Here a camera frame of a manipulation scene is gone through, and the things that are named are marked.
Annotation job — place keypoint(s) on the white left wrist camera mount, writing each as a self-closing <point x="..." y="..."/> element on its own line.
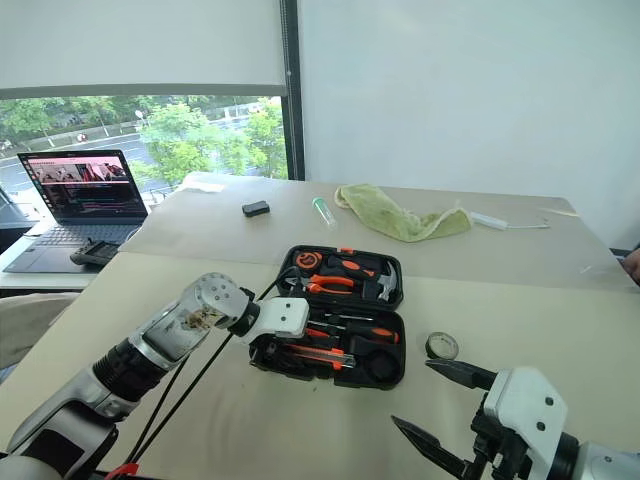
<point x="287" y="315"/>

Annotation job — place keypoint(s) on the white side desk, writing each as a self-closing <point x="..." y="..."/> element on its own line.
<point x="45" y="280"/>

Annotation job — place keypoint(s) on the black handheld controller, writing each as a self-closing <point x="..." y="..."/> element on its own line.
<point x="95" y="252"/>

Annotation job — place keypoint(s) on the green towel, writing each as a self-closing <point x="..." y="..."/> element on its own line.
<point x="395" y="212"/>

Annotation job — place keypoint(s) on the black tool case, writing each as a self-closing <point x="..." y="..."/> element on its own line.
<point x="350" y="310"/>

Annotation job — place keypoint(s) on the black window frame post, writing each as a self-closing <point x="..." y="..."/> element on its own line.
<point x="292" y="90"/>

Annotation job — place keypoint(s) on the small black box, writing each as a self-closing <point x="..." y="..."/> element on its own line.
<point x="256" y="208"/>

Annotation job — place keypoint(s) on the clear tube green cap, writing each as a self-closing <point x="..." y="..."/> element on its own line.
<point x="324" y="212"/>

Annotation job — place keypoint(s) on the orange voltage tester pen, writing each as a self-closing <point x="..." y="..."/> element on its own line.
<point x="317" y="332"/>

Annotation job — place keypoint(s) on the orange black utility knife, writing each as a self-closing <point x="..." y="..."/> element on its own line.
<point x="320" y="354"/>

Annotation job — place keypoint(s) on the black electrical tape roll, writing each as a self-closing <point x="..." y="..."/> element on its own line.
<point x="434" y="347"/>

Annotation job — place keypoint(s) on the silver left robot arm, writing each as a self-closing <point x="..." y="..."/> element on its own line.
<point x="150" y="345"/>

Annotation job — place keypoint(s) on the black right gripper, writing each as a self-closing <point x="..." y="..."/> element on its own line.
<point x="492" y="445"/>

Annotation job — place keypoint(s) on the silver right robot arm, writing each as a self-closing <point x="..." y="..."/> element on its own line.
<point x="605" y="462"/>

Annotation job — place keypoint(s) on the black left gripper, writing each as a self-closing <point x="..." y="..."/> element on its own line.
<point x="265" y="351"/>

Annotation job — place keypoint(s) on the white roller blind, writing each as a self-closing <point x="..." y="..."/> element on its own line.
<point x="140" y="45"/>

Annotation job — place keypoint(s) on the beige fabric seat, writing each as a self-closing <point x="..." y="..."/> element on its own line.
<point x="30" y="325"/>

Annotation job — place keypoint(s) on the orange black tape measure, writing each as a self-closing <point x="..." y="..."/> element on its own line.
<point x="307" y="260"/>

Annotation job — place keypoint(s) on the open grey laptop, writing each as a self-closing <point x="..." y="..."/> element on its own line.
<point x="80" y="200"/>

